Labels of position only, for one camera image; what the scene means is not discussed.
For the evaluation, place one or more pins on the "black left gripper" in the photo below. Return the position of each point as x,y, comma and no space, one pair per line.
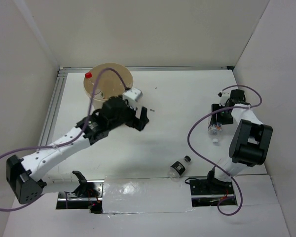
139,124

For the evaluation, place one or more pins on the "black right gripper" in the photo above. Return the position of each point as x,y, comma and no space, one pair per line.
223,121

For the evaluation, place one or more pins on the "blue-orange label white-cap bottle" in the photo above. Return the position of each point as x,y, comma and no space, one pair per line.
214,131

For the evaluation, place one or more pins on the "black-label black-cap bottle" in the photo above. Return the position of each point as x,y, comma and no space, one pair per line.
178,168

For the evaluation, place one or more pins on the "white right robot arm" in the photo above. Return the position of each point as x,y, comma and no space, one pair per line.
250,143

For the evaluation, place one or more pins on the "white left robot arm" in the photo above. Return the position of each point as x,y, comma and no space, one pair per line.
24,175

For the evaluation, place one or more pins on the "beige round plastic bin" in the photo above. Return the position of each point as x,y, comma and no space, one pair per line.
109,84

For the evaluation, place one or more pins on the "white taped cover sheet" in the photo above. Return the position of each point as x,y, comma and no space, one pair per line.
145,196

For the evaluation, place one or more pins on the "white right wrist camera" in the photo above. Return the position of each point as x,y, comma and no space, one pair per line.
224,97

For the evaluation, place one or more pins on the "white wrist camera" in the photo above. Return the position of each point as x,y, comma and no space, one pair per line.
131,97
224,97

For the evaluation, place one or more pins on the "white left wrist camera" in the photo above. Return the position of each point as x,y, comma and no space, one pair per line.
131,97

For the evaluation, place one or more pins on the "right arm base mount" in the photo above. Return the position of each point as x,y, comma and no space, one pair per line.
209,191

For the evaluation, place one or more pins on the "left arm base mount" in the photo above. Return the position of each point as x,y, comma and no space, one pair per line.
88,195

